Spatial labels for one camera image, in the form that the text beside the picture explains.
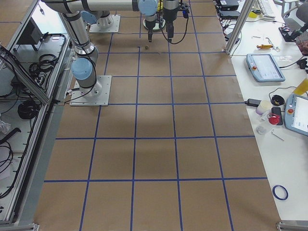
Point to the near teach pendant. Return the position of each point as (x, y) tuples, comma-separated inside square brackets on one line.
[(296, 114)]

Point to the black power adapter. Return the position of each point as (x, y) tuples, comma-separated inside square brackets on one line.
[(252, 102)]

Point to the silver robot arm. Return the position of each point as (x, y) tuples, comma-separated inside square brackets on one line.
[(148, 9), (70, 11)]

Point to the light green plate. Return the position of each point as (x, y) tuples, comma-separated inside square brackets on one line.
[(158, 25)]

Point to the teach pendant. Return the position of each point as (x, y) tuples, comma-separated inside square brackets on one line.
[(296, 114), (264, 68)]

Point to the black control box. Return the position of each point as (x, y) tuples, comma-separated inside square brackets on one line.
[(31, 35)]

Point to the white cup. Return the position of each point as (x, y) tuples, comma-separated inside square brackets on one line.
[(263, 107)]

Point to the yellow banana bunch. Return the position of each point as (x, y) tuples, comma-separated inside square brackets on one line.
[(160, 6)]

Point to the blue tape roll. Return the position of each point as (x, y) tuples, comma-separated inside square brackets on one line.
[(280, 192)]

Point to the far teach pendant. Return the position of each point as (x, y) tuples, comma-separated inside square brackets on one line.
[(264, 68)]

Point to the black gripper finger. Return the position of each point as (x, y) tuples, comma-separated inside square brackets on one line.
[(168, 31), (149, 35), (171, 30)]

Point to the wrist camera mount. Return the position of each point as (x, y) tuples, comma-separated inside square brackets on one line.
[(185, 9)]

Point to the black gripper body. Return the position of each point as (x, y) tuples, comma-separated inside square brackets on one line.
[(170, 19), (149, 25)]

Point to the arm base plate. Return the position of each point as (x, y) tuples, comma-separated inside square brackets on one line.
[(108, 24), (99, 95)]

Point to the aluminium frame post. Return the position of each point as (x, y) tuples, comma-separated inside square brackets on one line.
[(239, 25)]

